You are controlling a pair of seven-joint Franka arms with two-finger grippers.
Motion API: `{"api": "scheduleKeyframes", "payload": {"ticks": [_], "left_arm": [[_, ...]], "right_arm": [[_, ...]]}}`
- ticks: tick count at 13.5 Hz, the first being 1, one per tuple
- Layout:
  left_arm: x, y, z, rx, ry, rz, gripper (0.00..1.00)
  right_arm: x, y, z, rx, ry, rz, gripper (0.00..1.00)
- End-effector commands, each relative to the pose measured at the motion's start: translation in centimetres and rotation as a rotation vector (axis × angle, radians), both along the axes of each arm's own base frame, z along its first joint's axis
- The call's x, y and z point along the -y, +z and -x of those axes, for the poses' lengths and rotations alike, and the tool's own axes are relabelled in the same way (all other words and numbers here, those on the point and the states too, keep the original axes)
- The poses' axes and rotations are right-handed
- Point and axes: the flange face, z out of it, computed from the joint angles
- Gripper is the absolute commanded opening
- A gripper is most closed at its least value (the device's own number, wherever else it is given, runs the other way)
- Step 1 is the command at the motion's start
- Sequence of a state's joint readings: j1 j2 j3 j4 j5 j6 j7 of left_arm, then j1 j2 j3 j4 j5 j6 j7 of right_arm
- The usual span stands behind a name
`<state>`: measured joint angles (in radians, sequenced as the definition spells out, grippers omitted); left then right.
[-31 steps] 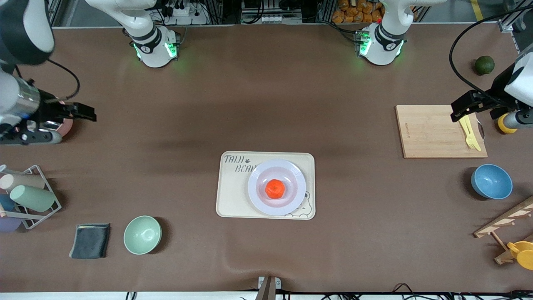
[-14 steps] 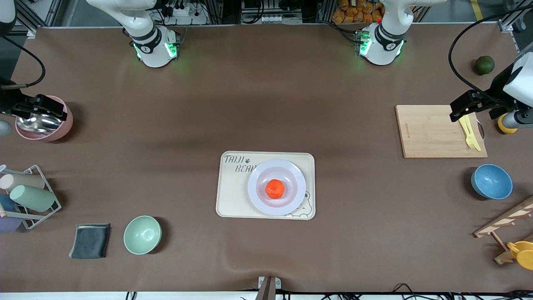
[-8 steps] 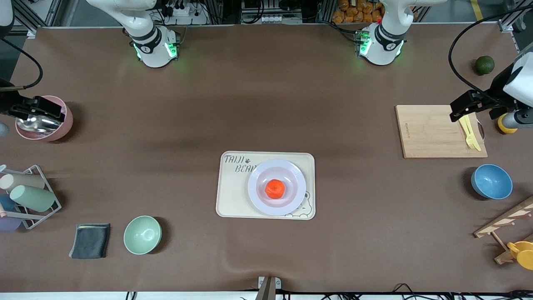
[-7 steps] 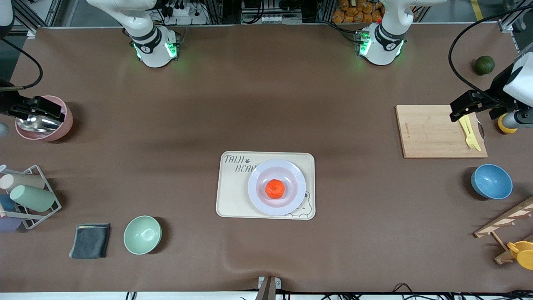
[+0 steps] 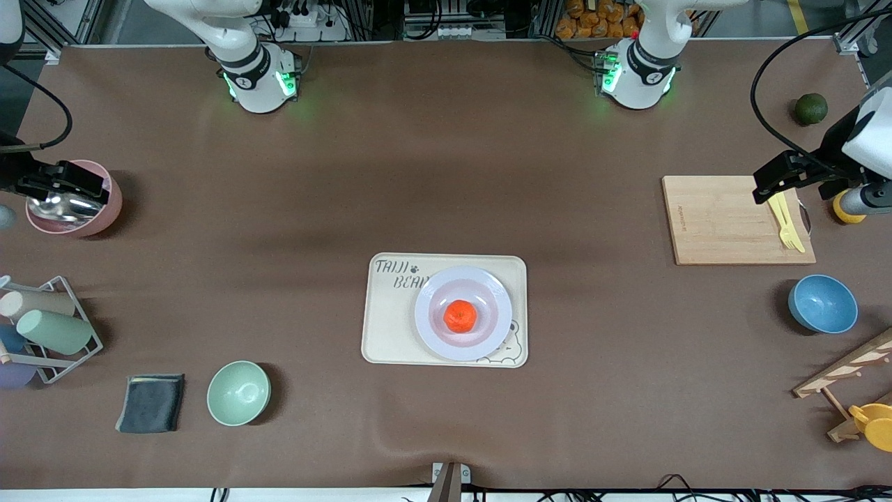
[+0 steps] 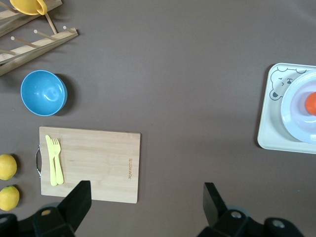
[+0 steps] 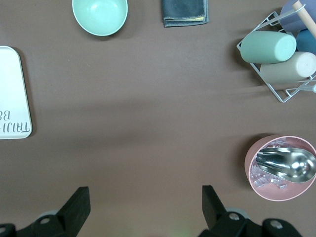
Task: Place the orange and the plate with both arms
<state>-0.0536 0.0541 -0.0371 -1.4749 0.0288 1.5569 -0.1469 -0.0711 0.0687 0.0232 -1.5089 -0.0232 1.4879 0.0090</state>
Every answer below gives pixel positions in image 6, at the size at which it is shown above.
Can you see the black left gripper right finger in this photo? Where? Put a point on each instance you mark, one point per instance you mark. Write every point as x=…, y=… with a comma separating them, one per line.
x=214, y=212

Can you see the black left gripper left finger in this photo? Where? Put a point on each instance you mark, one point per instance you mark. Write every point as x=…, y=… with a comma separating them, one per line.
x=74, y=209

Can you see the pale lavender round plate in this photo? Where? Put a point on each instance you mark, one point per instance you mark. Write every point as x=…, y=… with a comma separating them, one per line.
x=293, y=111

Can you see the orange fruit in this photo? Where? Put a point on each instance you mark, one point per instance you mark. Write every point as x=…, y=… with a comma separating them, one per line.
x=311, y=103

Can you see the yellow plastic fork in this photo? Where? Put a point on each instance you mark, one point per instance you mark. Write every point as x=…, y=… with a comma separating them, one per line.
x=58, y=168

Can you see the wooden cutting board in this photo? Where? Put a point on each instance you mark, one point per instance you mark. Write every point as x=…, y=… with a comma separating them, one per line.
x=98, y=160

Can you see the yellow plastic knife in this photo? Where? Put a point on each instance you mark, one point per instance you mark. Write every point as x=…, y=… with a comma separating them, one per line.
x=50, y=158

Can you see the yellow lemon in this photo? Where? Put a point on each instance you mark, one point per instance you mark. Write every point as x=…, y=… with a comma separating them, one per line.
x=7, y=167
x=8, y=198

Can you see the cream bear print tray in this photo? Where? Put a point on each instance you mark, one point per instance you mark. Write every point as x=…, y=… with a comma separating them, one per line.
x=269, y=133

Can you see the blue bowl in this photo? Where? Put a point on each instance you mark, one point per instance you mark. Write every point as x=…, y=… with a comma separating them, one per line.
x=43, y=92

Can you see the wooden peg drying rack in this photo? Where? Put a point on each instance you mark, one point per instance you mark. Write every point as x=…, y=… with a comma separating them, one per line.
x=49, y=44

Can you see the yellow mug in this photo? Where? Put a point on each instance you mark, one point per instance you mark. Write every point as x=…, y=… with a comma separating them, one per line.
x=27, y=7

